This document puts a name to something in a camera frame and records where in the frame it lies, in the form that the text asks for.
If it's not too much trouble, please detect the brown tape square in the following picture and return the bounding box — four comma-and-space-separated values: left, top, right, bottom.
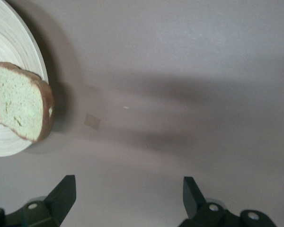
83, 113, 102, 131

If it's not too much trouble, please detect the brown bread slice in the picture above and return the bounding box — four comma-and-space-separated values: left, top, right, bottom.
0, 61, 55, 143

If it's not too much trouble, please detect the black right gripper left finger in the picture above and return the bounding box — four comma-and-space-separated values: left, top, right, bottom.
0, 175, 76, 227

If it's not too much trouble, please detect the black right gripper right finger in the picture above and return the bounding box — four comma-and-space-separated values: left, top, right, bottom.
178, 176, 278, 227

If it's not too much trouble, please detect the round wooden plate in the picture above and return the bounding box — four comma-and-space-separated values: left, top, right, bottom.
0, 0, 48, 158

